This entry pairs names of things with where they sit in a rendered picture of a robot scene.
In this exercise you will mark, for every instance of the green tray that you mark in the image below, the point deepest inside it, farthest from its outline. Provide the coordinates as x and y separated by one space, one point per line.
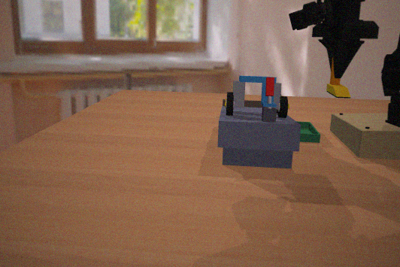
306 130
304 137

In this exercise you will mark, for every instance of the red-headed metal pin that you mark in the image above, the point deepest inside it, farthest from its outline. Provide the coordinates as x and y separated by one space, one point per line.
269 91

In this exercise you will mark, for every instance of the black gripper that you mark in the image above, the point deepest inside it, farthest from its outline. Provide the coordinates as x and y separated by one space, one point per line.
342 38

